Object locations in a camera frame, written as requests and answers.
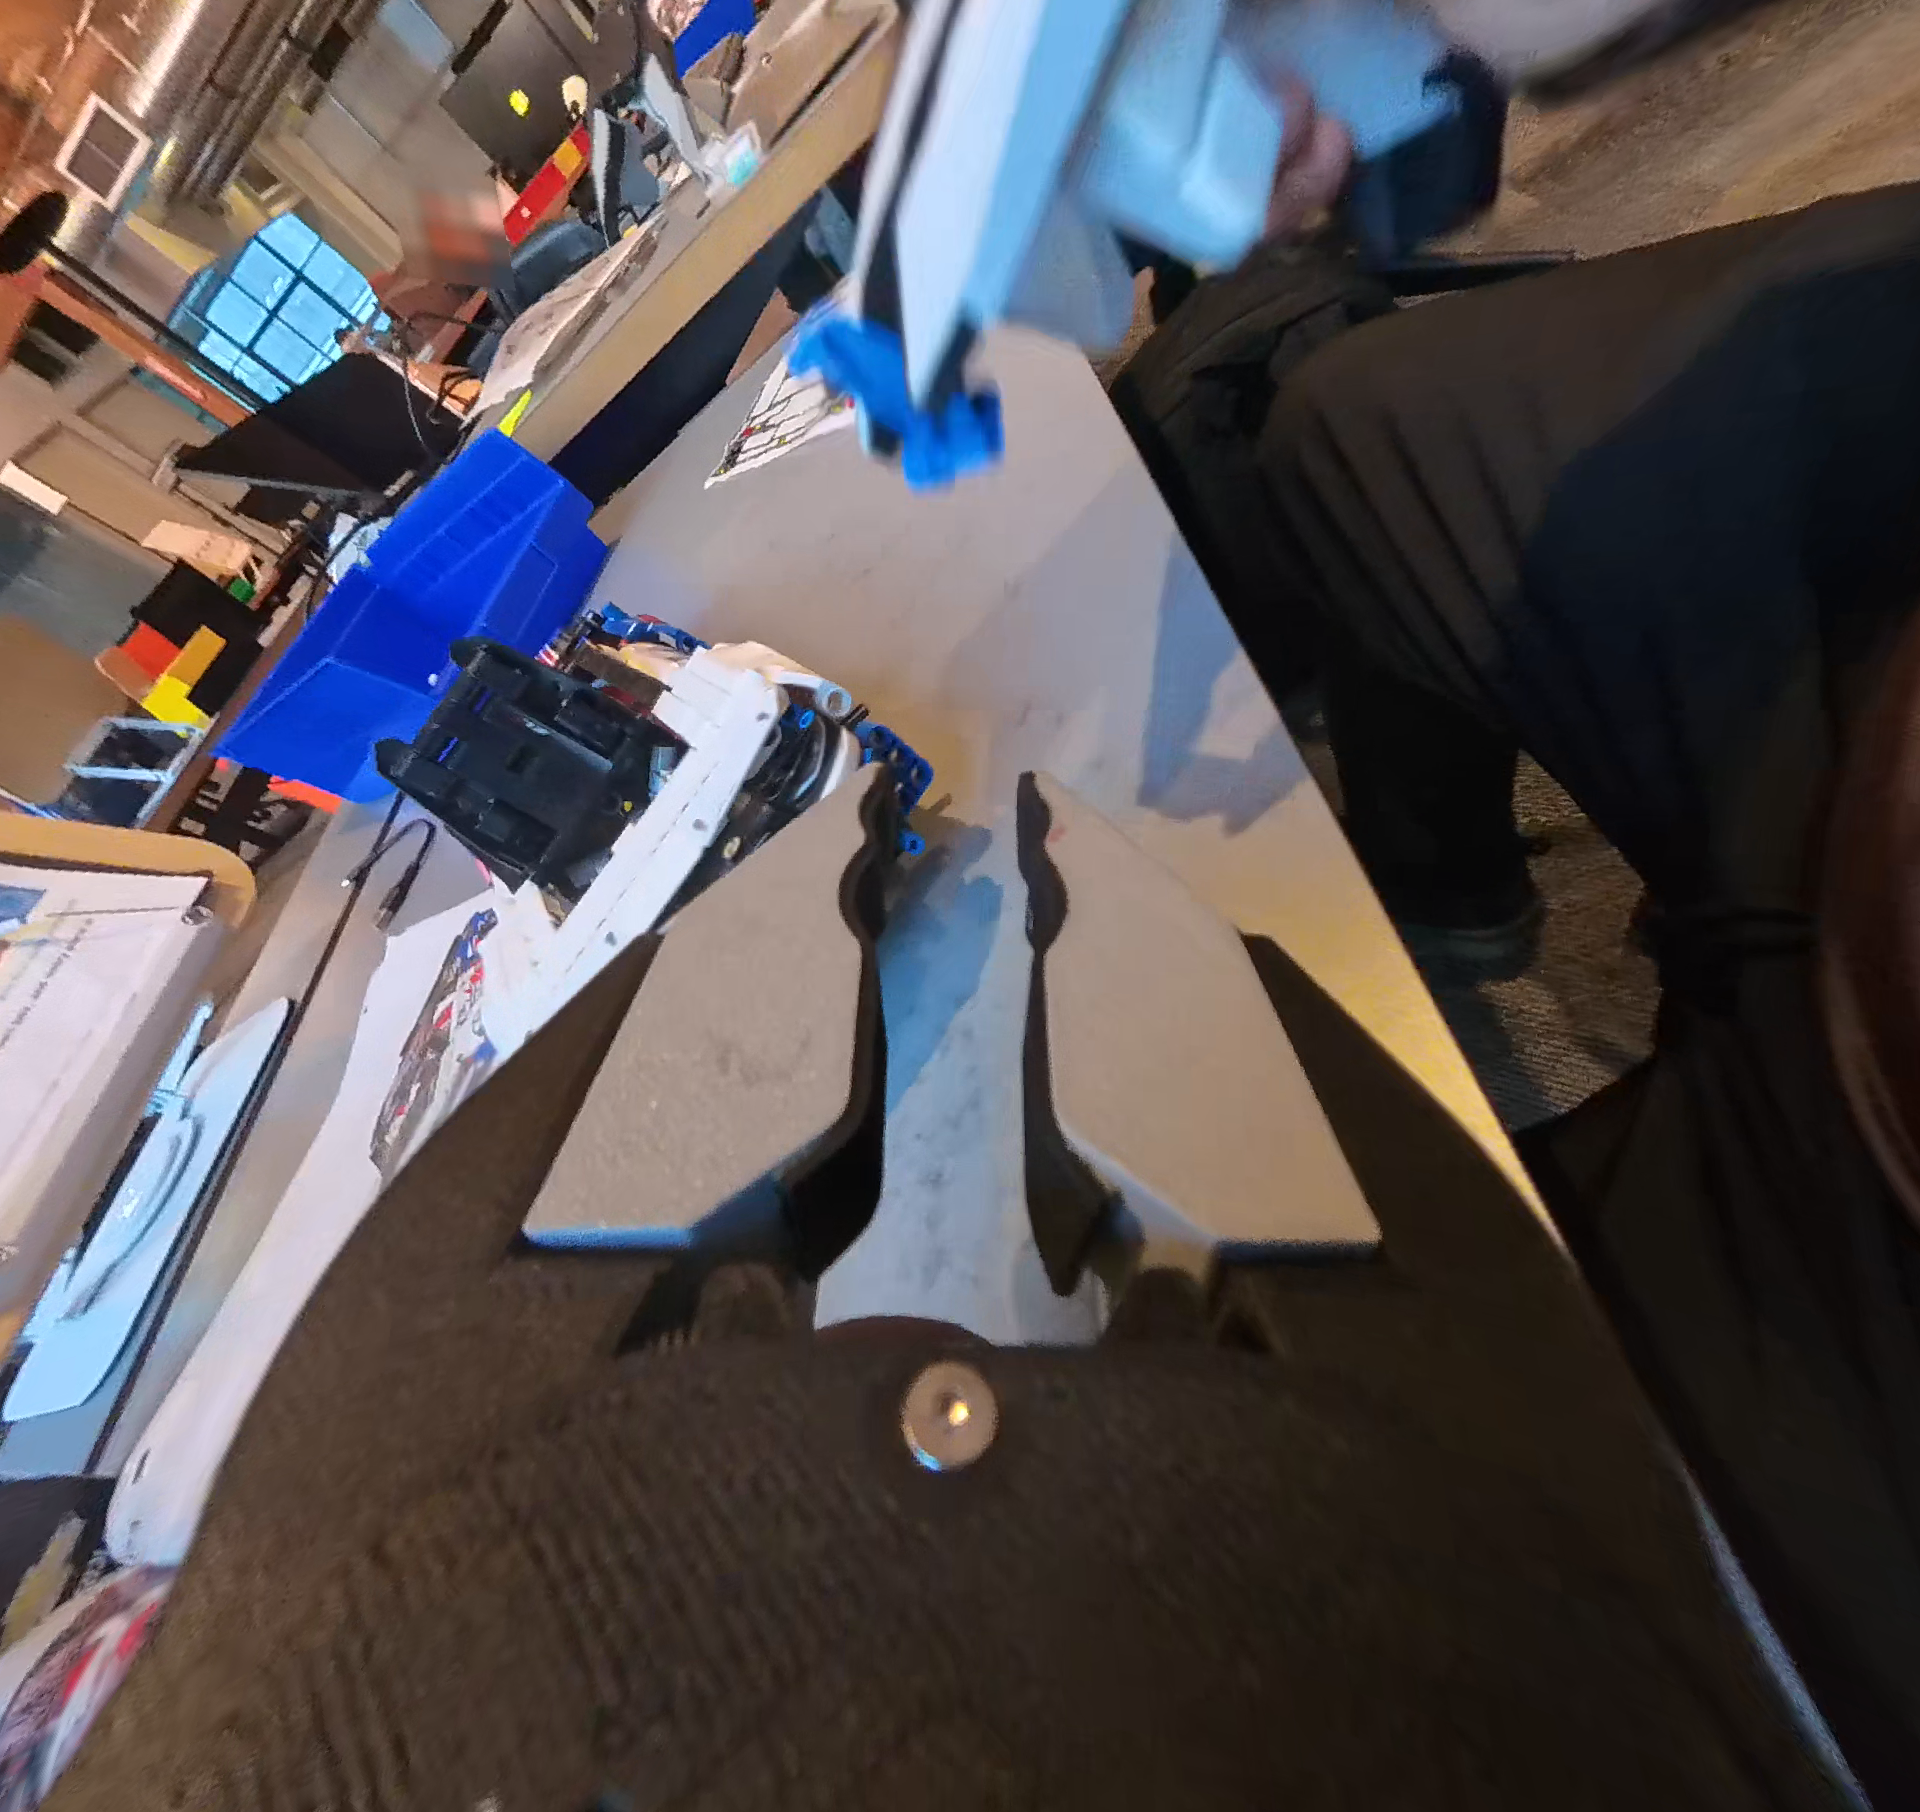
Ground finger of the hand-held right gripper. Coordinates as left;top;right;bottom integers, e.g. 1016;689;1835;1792
849;0;1144;395

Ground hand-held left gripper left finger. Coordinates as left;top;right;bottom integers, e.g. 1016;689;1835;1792
520;768;902;1279

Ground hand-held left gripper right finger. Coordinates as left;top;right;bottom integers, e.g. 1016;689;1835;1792
1016;777;1386;1301

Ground toy brick race car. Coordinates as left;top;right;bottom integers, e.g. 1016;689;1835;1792
376;602;943;1056

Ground blue brick assembly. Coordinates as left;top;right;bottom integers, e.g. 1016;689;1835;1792
786;295;1006;484

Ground person's left forearm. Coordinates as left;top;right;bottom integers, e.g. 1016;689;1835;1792
1820;671;1920;1243

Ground grey desk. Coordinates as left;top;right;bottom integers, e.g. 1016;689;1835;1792
0;321;1559;1812

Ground background table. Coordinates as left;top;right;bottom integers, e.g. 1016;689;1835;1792
491;0;902;463

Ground sticker sheet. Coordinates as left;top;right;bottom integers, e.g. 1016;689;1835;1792
703;351;850;484

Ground white black device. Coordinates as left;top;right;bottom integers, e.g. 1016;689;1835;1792
583;49;703;227

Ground open instruction booklet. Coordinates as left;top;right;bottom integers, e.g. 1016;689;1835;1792
0;881;601;1812

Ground large black screen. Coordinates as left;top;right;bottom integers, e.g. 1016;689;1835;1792
438;6;601;179

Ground white stand base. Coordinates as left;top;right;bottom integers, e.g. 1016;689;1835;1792
0;1004;291;1421

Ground blue plastic bin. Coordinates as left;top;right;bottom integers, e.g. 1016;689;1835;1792
212;426;613;804

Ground person's legs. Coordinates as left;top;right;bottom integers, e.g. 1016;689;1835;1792
1108;184;1920;1812

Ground instruction sign board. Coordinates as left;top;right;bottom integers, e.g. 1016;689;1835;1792
0;811;257;1243

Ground stack of coloured bins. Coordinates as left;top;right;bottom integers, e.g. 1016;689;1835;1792
98;559;273;738

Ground black monitor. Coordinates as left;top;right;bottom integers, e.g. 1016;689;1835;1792
169;350;486;499

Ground small paned window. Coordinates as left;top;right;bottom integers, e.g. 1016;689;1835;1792
169;213;394;408

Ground black usb cable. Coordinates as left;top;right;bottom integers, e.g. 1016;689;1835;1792
339;819;438;936

